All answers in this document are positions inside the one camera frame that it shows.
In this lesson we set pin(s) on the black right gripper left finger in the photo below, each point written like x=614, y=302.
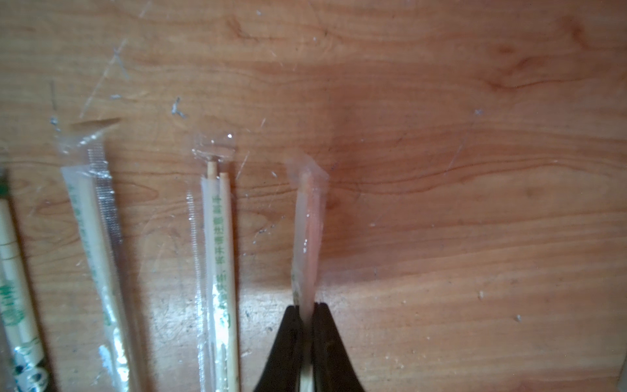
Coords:
x=283, y=366

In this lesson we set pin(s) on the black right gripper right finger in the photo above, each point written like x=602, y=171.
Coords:
x=332, y=367

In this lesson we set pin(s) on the chopsticks pair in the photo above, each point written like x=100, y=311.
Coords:
x=89, y=182
x=28, y=358
x=213, y=247
x=311, y=182

